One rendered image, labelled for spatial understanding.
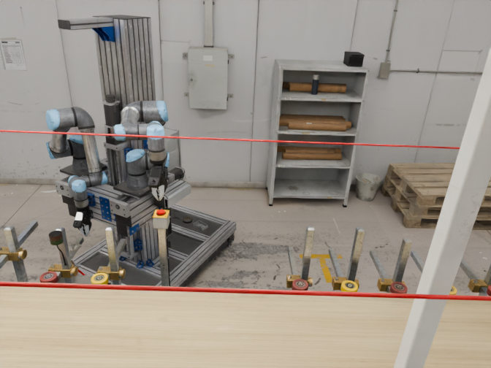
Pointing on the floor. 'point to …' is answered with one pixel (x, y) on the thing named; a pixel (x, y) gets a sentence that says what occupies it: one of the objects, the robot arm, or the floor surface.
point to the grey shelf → (307, 182)
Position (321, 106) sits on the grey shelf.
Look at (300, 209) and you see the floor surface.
